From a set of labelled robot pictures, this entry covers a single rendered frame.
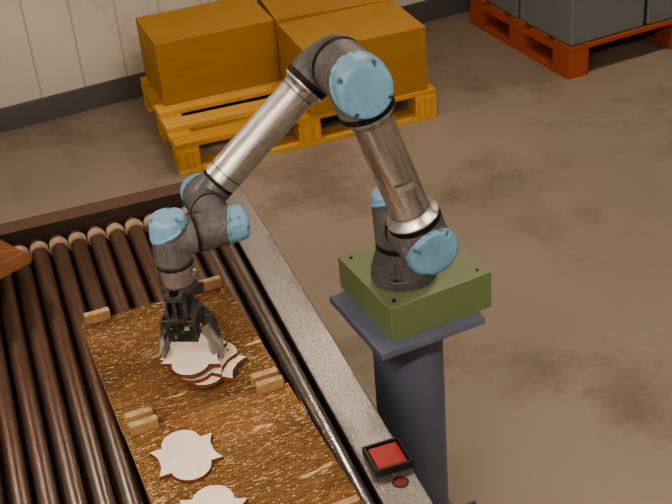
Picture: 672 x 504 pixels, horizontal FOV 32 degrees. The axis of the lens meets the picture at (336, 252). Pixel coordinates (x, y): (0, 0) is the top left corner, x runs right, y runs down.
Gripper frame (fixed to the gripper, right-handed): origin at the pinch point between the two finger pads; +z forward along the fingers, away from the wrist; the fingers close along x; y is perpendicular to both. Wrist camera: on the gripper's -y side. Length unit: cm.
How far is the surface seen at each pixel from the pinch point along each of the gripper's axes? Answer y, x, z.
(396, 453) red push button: 23.4, 43.5, 5.7
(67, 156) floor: -277, -132, 99
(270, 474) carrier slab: 30.2, 20.2, 5.0
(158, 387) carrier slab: 4.8, -7.4, 5.0
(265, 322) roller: -20.5, 11.3, 6.8
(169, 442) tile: 22.9, -0.8, 3.9
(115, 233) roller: -59, -34, 7
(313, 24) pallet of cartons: -315, -16, 53
